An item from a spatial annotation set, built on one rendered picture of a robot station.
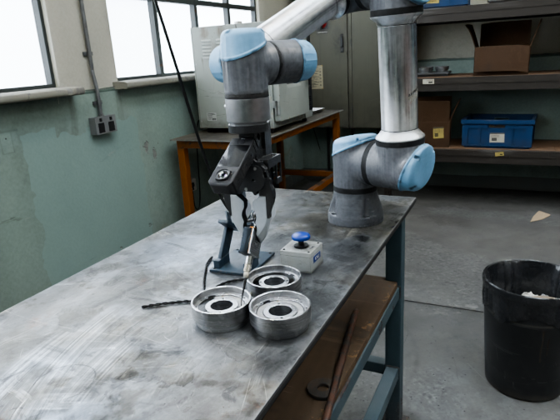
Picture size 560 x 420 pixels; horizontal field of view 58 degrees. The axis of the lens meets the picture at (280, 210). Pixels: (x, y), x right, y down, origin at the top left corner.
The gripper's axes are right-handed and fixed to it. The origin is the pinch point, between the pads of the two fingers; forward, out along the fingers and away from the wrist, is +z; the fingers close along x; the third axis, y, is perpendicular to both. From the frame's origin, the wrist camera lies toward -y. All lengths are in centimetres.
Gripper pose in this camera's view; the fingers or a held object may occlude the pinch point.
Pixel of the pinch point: (252, 236)
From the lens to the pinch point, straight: 91.9
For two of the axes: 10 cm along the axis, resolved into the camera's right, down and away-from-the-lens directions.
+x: -9.2, -0.6, 3.8
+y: 3.8, -2.9, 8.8
